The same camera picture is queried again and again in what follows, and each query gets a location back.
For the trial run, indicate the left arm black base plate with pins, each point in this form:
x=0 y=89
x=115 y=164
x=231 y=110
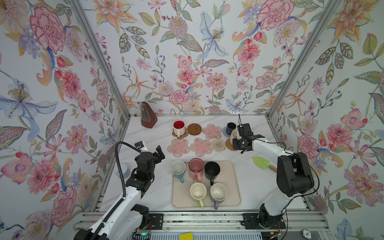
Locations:
x=150 y=222

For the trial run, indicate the pink flower coaster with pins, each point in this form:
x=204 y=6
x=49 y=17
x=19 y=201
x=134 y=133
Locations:
x=212 y=132
x=201 y=147
x=178 y=147

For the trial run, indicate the brown wooden metronome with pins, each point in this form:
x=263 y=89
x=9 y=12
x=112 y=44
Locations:
x=148 y=117

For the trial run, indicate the grey blue round coaster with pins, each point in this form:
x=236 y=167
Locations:
x=224 y=132

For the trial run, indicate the woven rattan round coaster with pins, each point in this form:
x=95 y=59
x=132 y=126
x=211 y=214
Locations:
x=229 y=146

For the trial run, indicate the white mug blue handle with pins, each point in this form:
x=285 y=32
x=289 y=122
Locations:
x=178 y=169

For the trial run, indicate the beige serving tray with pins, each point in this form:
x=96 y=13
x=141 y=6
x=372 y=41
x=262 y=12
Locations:
x=181 y=198

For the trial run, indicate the brown round wooden coaster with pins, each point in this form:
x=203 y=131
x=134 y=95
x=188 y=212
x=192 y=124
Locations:
x=194 y=129

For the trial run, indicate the brown paw shaped coaster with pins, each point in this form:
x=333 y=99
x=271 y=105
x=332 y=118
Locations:
x=180 y=137

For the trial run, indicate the white embroidered round coaster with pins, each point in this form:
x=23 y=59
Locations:
x=218 y=145

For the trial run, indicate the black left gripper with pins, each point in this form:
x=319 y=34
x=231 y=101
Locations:
x=160 y=153

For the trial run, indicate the white round table sticker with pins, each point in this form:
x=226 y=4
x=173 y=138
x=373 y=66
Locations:
x=126 y=172

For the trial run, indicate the black mug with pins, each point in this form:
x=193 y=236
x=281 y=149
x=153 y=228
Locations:
x=212 y=170

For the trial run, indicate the white mug purple handle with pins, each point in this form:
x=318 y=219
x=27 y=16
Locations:
x=218 y=193

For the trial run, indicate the green silicone spatula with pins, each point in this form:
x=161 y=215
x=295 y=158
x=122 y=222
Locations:
x=263 y=163

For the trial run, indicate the cream mug green handle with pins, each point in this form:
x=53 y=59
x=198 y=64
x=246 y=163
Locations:
x=198 y=192

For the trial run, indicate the yellow sticky note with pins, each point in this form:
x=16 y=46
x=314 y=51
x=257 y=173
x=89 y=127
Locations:
x=186 y=236

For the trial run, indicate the small dark navy mug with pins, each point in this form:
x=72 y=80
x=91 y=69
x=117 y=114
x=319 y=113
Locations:
x=230 y=128

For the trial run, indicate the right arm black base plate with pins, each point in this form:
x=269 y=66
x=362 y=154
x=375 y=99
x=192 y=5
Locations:
x=252 y=221

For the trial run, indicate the red interior white mug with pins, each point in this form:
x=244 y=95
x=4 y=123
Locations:
x=179 y=128

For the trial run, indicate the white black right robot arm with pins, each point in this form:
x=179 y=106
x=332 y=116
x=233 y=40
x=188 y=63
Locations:
x=294 y=173

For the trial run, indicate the aluminium front rail frame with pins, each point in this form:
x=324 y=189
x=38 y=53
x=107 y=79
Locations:
x=226 y=225

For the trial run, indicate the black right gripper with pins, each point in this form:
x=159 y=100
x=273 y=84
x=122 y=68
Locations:
x=235 y=146

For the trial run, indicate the cream mug pink handle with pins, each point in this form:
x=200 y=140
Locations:
x=234 y=136

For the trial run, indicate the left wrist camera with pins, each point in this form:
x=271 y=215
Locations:
x=141 y=146

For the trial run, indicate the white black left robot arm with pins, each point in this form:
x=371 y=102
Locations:
x=127 y=216

